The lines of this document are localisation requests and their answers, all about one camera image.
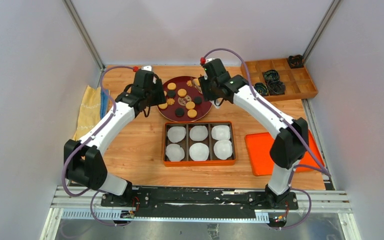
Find yellow round cookie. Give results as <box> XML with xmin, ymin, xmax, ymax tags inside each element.
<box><xmin>158</xmin><ymin>103</ymin><xmax>168</xmax><ymax>110</ymax></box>
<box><xmin>167</xmin><ymin>82</ymin><xmax>177</xmax><ymax>91</ymax></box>
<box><xmin>192</xmin><ymin>78</ymin><xmax>200</xmax><ymax>87</ymax></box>
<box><xmin>185</xmin><ymin>101</ymin><xmax>196</xmax><ymax>110</ymax></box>
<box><xmin>187</xmin><ymin>109</ymin><xmax>198</xmax><ymax>119</ymax></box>
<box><xmin>177</xmin><ymin>88</ymin><xmax>187</xmax><ymax>98</ymax></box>

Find black sandwich cookie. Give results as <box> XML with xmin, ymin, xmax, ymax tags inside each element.
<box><xmin>193</xmin><ymin>96</ymin><xmax>203</xmax><ymax>105</ymax></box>
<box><xmin>167</xmin><ymin>90</ymin><xmax>176</xmax><ymax>99</ymax></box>
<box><xmin>174</xmin><ymin>107</ymin><xmax>185</xmax><ymax>118</ymax></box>

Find dark red round plate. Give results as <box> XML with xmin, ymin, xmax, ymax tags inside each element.
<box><xmin>157</xmin><ymin>76</ymin><xmax>212</xmax><ymax>122</ymax></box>

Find metal tongs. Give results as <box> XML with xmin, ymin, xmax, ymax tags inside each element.
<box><xmin>193</xmin><ymin>77</ymin><xmax>223</xmax><ymax>109</ymax></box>

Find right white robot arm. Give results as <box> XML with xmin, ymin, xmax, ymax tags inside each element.
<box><xmin>198</xmin><ymin>57</ymin><xmax>309</xmax><ymax>209</ymax></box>

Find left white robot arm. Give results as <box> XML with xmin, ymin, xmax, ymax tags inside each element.
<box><xmin>61</xmin><ymin>65</ymin><xmax>166</xmax><ymax>207</ymax></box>

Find yellow flower cookie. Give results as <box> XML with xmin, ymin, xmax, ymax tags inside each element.
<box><xmin>186</xmin><ymin>80</ymin><xmax>194</xmax><ymax>87</ymax></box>
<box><xmin>166</xmin><ymin>98</ymin><xmax>176</xmax><ymax>106</ymax></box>

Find blue cloth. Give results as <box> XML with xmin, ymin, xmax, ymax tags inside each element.
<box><xmin>99</xmin><ymin>88</ymin><xmax>110</xmax><ymax>119</ymax></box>

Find black paper cup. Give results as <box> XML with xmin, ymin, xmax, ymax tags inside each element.
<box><xmin>253</xmin><ymin>82</ymin><xmax>270</xmax><ymax>97</ymax></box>
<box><xmin>262</xmin><ymin>69</ymin><xmax>280</xmax><ymax>83</ymax></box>
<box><xmin>267</xmin><ymin>80</ymin><xmax>286</xmax><ymax>96</ymax></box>

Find white paper cup top right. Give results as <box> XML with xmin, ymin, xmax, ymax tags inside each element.
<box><xmin>211</xmin><ymin>125</ymin><xmax>231</xmax><ymax>141</ymax></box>

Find white paper cup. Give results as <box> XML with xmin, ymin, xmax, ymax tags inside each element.
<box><xmin>189</xmin><ymin>125</ymin><xmax>209</xmax><ymax>142</ymax></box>
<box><xmin>165</xmin><ymin>143</ymin><xmax>185</xmax><ymax>162</ymax></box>
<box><xmin>167</xmin><ymin>126</ymin><xmax>186</xmax><ymax>143</ymax></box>
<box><xmin>211</xmin><ymin>125</ymin><xmax>231</xmax><ymax>141</ymax></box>
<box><xmin>189</xmin><ymin>142</ymin><xmax>210</xmax><ymax>162</ymax></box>
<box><xmin>213</xmin><ymin>140</ymin><xmax>233</xmax><ymax>160</ymax></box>

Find white paper cup top left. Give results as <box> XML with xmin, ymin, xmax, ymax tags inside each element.
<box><xmin>167</xmin><ymin>126</ymin><xmax>186</xmax><ymax>143</ymax></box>

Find white paper cup top middle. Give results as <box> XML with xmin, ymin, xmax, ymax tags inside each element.
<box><xmin>189</xmin><ymin>125</ymin><xmax>209</xmax><ymax>142</ymax></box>

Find orange compartment box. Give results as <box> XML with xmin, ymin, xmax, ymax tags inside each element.
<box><xmin>162</xmin><ymin>121</ymin><xmax>236</xmax><ymax>167</ymax></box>

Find yellow cloth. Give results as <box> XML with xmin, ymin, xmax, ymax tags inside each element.
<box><xmin>72</xmin><ymin>86</ymin><xmax>102</xmax><ymax>141</ymax></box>

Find white paper cup bottom right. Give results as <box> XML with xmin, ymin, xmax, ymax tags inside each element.
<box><xmin>213</xmin><ymin>140</ymin><xmax>233</xmax><ymax>160</ymax></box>

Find white paper cup bottom left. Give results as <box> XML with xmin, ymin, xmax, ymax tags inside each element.
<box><xmin>165</xmin><ymin>143</ymin><xmax>185</xmax><ymax>162</ymax></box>

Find white paper cup bottom middle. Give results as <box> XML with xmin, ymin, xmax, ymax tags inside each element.
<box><xmin>189</xmin><ymin>142</ymin><xmax>210</xmax><ymax>162</ymax></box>

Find orange box lid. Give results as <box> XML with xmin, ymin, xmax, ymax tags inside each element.
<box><xmin>245</xmin><ymin>130</ymin><xmax>325</xmax><ymax>177</ymax></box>

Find wooden compartment organizer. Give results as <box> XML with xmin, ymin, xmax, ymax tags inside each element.
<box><xmin>241</xmin><ymin>58</ymin><xmax>319</xmax><ymax>102</ymax></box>

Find black paper cup corner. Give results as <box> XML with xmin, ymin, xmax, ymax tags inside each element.
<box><xmin>287</xmin><ymin>54</ymin><xmax>304</xmax><ymax>69</ymax></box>

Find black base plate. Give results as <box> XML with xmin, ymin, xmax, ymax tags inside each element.
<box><xmin>100</xmin><ymin>186</ymin><xmax>299</xmax><ymax>220</ymax></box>

